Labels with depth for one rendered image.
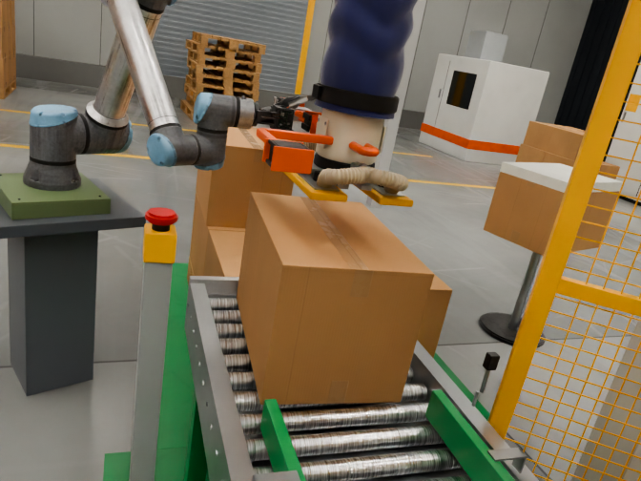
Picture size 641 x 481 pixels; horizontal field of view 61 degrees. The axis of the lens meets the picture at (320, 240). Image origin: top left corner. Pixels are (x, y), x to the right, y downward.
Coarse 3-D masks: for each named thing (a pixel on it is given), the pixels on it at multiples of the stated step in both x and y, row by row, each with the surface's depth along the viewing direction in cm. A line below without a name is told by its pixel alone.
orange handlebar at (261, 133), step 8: (296, 112) 184; (264, 128) 135; (264, 136) 127; (272, 136) 125; (280, 136) 137; (288, 136) 137; (296, 136) 138; (304, 136) 139; (312, 136) 139; (320, 136) 140; (328, 136) 141; (328, 144) 142; (352, 144) 139; (360, 144) 137; (368, 144) 140; (360, 152) 135; (368, 152) 134; (376, 152) 135
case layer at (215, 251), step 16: (192, 240) 313; (208, 240) 254; (224, 240) 245; (240, 240) 249; (192, 256) 309; (208, 256) 252; (224, 256) 229; (240, 256) 232; (208, 272) 249; (224, 272) 214; (432, 288) 235; (448, 288) 238; (432, 304) 237; (432, 320) 241; (432, 336) 244; (432, 352) 248
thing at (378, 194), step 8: (376, 184) 150; (368, 192) 146; (376, 192) 144; (384, 192) 143; (400, 192) 146; (376, 200) 141; (384, 200) 140; (392, 200) 140; (400, 200) 141; (408, 200) 142
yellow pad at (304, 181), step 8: (288, 176) 150; (296, 176) 146; (304, 176) 145; (312, 176) 147; (296, 184) 144; (304, 184) 138; (312, 184) 138; (304, 192) 137; (312, 192) 133; (320, 192) 134; (328, 192) 135; (336, 192) 136; (336, 200) 135; (344, 200) 136
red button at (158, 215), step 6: (150, 210) 119; (156, 210) 119; (162, 210) 120; (168, 210) 121; (150, 216) 117; (156, 216) 117; (162, 216) 117; (168, 216) 117; (174, 216) 119; (150, 222) 118; (156, 222) 116; (162, 222) 117; (168, 222) 117; (174, 222) 118; (156, 228) 118; (162, 228) 119; (168, 228) 120
